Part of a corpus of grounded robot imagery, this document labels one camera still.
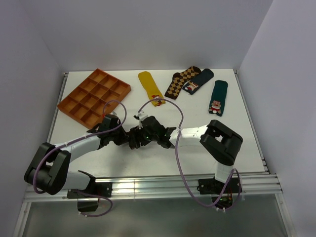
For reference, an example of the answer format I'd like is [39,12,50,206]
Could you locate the navy blue cartoon sock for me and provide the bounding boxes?
[182,69,214,95]

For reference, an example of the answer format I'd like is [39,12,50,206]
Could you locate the orange compartment tray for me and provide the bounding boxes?
[58,69,131,129]

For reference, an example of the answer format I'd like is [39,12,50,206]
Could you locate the dark green cartoon sock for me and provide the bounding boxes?
[208,80,228,117]

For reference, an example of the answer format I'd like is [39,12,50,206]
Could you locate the brown striped-cuff sock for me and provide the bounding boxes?
[127,126,141,150]

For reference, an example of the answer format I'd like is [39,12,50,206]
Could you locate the yellow cartoon sock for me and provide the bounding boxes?
[138,71,165,107]

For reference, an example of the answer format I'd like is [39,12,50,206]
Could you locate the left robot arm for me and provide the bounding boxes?
[24,114,123,197]

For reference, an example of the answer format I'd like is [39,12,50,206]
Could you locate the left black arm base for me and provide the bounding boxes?
[67,182,113,217]

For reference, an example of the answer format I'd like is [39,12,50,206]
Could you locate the brown argyle sock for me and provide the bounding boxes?
[164,66,201,100]

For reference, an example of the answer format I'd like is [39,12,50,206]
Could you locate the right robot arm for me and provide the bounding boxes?
[128,115,243,193]

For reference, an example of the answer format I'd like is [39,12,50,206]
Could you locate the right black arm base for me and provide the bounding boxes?
[197,178,242,211]

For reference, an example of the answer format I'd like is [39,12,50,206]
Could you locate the aluminium frame rail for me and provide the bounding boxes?
[23,173,283,202]

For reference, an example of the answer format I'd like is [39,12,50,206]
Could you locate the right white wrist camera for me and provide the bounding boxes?
[134,111,148,128]

